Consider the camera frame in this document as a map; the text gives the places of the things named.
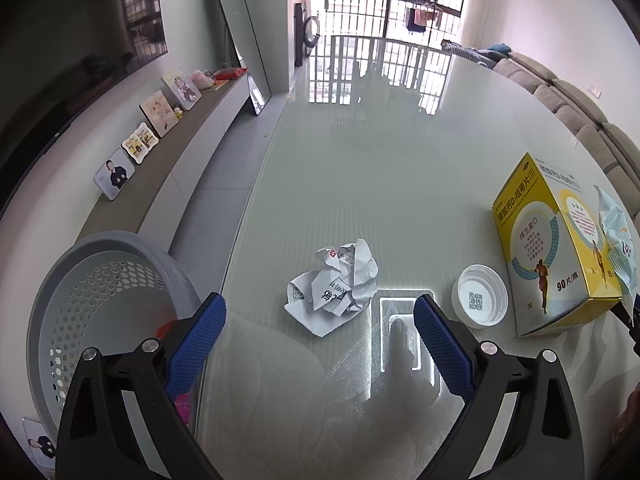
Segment scalloped white photo frame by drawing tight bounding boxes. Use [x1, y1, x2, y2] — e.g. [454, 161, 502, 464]
[121, 122, 162, 165]

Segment white bottle cap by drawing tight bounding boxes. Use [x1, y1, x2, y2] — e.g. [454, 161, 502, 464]
[451, 264, 509, 330]

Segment wooden photo frame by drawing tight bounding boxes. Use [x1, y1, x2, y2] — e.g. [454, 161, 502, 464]
[139, 91, 180, 138]

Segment washing machine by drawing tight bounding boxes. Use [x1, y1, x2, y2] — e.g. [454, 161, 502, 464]
[295, 5, 323, 66]

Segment tilted white photo frame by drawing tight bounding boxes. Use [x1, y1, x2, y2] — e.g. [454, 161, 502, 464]
[161, 70, 202, 111]

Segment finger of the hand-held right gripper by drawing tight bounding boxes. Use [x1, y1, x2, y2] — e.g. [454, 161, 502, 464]
[612, 294, 640, 356]

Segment small portrait photo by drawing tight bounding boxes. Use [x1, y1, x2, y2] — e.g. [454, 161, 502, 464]
[22, 417, 58, 471]

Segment photo of suited man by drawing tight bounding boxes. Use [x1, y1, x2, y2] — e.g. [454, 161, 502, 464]
[94, 147, 136, 201]

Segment large black television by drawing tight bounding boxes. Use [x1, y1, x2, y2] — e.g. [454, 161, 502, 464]
[0, 0, 168, 211]

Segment long grey white cabinet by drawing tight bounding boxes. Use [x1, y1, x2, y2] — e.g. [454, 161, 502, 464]
[75, 72, 251, 261]

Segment black window grille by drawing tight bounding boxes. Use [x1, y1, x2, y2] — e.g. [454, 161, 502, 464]
[295, 0, 473, 41]

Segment yellow cardboard box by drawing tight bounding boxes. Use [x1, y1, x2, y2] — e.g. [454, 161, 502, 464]
[491, 152, 623, 337]

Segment red plastic bag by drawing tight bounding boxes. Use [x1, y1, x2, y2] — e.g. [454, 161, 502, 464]
[156, 317, 181, 343]

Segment grey sofa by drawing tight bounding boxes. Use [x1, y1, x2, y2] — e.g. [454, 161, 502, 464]
[492, 52, 640, 221]

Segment pink mesh shuttlecock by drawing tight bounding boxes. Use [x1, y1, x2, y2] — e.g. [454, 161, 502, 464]
[172, 392, 197, 428]

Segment small clothes drying rack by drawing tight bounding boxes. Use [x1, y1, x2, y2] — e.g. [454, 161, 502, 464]
[405, 2, 443, 33]

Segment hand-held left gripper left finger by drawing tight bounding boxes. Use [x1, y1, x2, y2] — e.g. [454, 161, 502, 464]
[56, 292, 227, 480]

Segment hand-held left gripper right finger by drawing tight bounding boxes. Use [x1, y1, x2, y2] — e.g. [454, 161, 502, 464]
[413, 294, 586, 480]

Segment white paper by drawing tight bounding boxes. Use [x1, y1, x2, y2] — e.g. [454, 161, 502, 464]
[285, 239, 379, 336]

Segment grey perforated plastic bin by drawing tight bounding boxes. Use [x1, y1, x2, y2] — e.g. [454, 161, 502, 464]
[25, 231, 201, 441]

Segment light blue wrapper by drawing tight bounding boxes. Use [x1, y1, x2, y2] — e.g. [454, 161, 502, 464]
[592, 185, 640, 297]

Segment leaning black framed mirror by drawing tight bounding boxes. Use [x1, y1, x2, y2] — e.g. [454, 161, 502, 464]
[206, 0, 272, 117]

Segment plaid cloth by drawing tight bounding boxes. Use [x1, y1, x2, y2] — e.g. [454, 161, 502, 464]
[441, 39, 496, 68]

